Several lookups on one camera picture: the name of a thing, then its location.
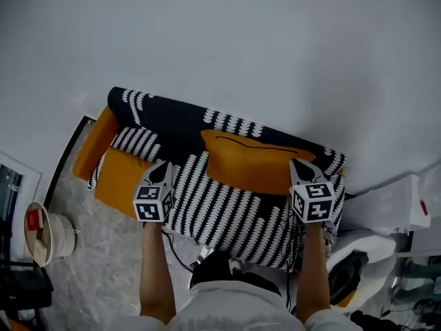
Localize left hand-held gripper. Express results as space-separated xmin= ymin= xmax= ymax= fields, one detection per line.
xmin=132 ymin=160 xmax=176 ymax=223

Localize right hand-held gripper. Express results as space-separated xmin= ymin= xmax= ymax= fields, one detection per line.
xmin=287 ymin=157 xmax=336 ymax=225

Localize person's left forearm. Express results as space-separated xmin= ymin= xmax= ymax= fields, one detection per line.
xmin=139 ymin=221 xmax=177 ymax=325

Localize person's right forearm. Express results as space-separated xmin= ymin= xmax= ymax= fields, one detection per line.
xmin=296 ymin=221 xmax=331 ymax=323

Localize orange sofa with striped cover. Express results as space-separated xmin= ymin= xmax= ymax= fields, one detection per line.
xmin=88 ymin=87 xmax=347 ymax=272

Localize white water dispenser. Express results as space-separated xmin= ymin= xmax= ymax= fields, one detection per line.
xmin=339 ymin=174 xmax=431 ymax=234

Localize white beanbag chair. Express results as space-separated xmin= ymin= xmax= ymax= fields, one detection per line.
xmin=325 ymin=229 xmax=397 ymax=315

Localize person's black trousers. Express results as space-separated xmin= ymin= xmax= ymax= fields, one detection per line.
xmin=189 ymin=252 xmax=282 ymax=296

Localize black backpack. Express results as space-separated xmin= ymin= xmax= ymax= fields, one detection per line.
xmin=329 ymin=250 xmax=369 ymax=306

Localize white round basket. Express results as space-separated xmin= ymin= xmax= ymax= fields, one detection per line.
xmin=23 ymin=201 xmax=76 ymax=268

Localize clear water bottle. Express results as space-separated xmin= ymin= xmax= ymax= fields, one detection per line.
xmin=413 ymin=163 xmax=441 ymax=227

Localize small orange cushion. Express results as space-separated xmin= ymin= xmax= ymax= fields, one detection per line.
xmin=336 ymin=290 xmax=358 ymax=308

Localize red box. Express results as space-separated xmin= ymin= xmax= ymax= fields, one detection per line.
xmin=26 ymin=209 xmax=44 ymax=228

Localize light wooden box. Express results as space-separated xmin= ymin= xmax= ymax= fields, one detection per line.
xmin=34 ymin=226 xmax=50 ymax=259

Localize white framed glass door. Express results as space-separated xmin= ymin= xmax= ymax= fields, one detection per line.
xmin=0 ymin=150 xmax=44 ymax=220

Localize person's white shirt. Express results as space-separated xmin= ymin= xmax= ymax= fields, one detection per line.
xmin=113 ymin=281 xmax=362 ymax=331

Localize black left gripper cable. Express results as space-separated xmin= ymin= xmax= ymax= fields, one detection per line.
xmin=161 ymin=231 xmax=211 ymax=274

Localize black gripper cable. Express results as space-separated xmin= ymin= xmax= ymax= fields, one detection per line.
xmin=282 ymin=219 xmax=304 ymax=313
xmin=161 ymin=231 xmax=211 ymax=274

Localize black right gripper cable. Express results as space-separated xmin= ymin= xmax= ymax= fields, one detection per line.
xmin=282 ymin=219 xmax=304 ymax=313

